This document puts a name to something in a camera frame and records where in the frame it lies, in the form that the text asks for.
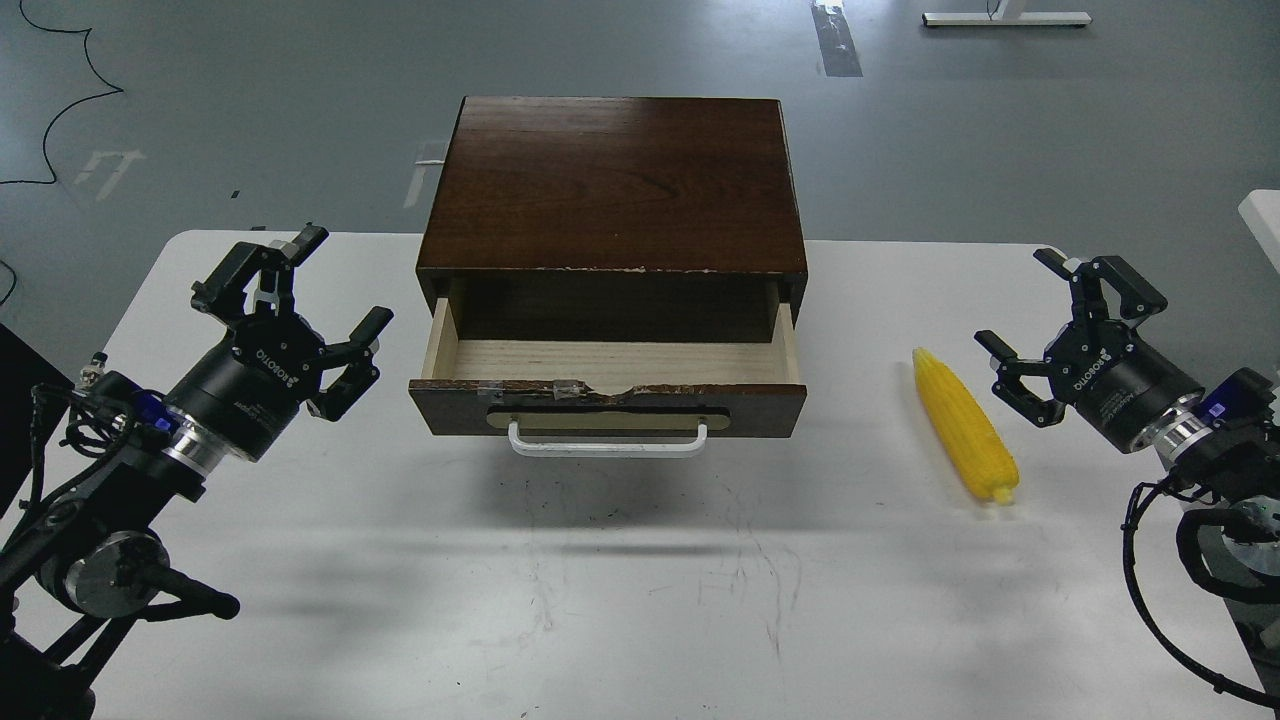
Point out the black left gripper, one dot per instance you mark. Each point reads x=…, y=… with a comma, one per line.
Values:
x=250, y=386

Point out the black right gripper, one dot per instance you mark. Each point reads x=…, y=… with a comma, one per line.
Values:
x=1098, y=365

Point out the yellow corn cob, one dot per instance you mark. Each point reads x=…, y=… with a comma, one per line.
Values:
x=980, y=457

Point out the wooden drawer with white handle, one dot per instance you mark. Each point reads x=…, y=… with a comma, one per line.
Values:
x=593, y=356

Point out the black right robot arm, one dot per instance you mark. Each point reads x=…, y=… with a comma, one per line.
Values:
x=1218, y=447

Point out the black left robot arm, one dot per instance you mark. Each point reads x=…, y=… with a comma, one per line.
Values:
x=83, y=564

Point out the dark wooden cabinet box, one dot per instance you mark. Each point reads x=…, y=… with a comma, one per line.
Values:
x=685, y=185

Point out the white table base bar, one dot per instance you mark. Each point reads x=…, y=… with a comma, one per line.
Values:
x=1006, y=13

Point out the grey floor tape strip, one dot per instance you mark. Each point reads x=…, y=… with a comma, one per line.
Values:
x=838, y=55

